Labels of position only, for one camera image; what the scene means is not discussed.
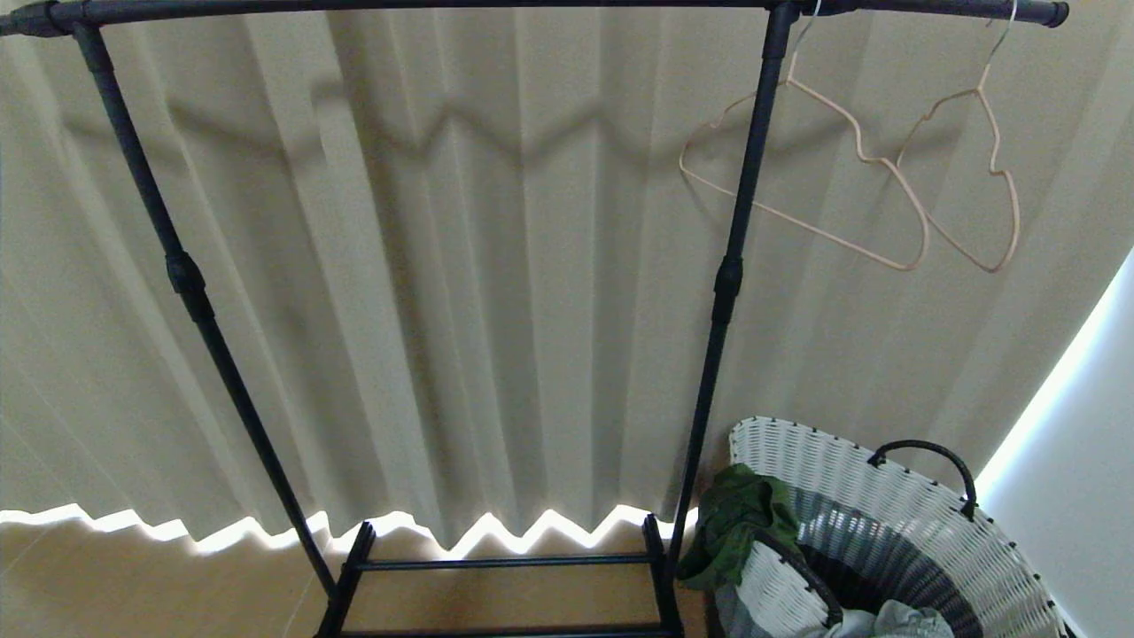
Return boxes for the pale grey shorts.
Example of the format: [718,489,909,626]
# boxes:
[824,600,958,638]

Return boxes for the pink clothes hanger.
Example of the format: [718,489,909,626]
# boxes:
[897,0,1021,274]
[679,9,930,273]

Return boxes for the black clothes rack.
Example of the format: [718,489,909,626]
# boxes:
[0,0,1070,638]

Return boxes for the white laundry basket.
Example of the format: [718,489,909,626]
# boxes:
[704,416,1077,638]

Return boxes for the beige curtain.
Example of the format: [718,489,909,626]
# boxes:
[0,0,1134,561]

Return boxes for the green garment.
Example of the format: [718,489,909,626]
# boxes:
[677,463,803,593]

